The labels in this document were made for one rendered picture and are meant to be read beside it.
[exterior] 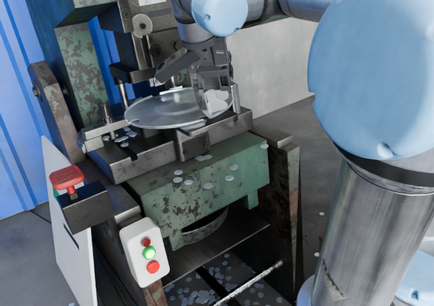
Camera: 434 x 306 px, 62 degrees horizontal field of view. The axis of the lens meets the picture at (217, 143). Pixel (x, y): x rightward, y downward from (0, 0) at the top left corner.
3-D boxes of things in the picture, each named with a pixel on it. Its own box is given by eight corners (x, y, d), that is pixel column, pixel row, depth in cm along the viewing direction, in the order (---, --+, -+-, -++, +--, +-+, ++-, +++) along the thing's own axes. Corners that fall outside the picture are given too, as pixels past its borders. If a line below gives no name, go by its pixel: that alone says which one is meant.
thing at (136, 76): (197, 74, 102) (195, 55, 100) (132, 93, 93) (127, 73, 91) (172, 66, 115) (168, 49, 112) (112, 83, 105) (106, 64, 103)
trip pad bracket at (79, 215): (128, 255, 85) (106, 184, 76) (88, 275, 80) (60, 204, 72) (119, 242, 89) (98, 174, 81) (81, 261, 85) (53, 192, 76)
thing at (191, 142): (245, 161, 91) (239, 112, 86) (198, 183, 85) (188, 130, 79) (194, 133, 111) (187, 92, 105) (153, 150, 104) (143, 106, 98)
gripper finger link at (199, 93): (206, 113, 79) (198, 81, 73) (199, 114, 79) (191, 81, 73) (208, 100, 82) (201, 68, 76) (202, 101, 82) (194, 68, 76)
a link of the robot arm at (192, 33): (171, 26, 65) (179, 6, 71) (177, 48, 69) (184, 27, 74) (212, 21, 64) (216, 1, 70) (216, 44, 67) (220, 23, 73)
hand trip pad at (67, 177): (94, 205, 75) (84, 173, 72) (65, 217, 73) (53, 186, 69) (85, 192, 81) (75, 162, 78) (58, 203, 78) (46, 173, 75)
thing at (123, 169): (254, 128, 110) (252, 110, 108) (115, 186, 90) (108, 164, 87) (202, 106, 134) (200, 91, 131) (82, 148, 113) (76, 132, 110)
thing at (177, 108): (197, 83, 114) (196, 81, 113) (256, 102, 91) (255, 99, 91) (109, 110, 100) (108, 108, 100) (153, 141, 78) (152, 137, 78)
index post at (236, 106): (241, 112, 107) (238, 81, 103) (234, 115, 106) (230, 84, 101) (236, 110, 109) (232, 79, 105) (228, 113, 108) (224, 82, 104)
